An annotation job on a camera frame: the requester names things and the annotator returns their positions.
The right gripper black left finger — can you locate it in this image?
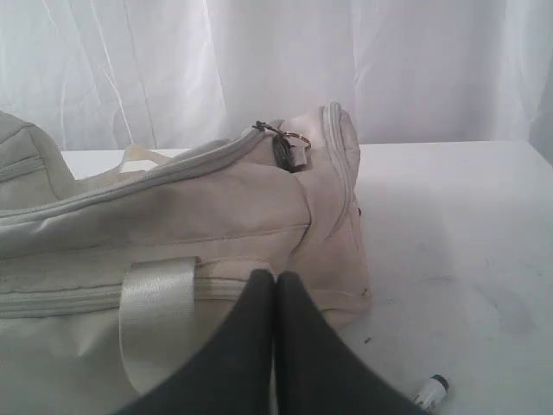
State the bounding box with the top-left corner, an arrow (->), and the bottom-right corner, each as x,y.
118,269 -> 276,414

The white backdrop curtain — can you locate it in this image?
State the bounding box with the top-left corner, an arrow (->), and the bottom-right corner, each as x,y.
1,1 -> 552,157

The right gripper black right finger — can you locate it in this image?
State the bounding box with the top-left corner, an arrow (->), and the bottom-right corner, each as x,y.
274,271 -> 425,414

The white marker black cap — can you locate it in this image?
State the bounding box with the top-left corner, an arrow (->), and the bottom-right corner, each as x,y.
412,374 -> 449,412

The cream fabric duffel bag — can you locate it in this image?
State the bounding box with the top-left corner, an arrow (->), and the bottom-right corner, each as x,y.
1,103 -> 371,391

